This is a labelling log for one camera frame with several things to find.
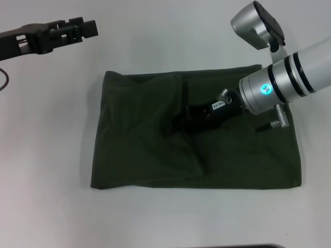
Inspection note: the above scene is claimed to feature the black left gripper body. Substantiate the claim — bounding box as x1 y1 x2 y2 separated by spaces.
0 21 58 62

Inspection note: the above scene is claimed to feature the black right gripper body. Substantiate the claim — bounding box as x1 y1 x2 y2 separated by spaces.
185 98 247 133

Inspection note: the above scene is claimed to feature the dark green T-shirt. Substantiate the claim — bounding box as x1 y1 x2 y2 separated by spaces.
89 64 303 191

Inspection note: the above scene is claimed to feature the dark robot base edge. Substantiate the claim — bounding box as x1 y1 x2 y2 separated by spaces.
178 242 285 248

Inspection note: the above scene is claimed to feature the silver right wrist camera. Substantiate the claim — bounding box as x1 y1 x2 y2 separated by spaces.
229 0 289 64

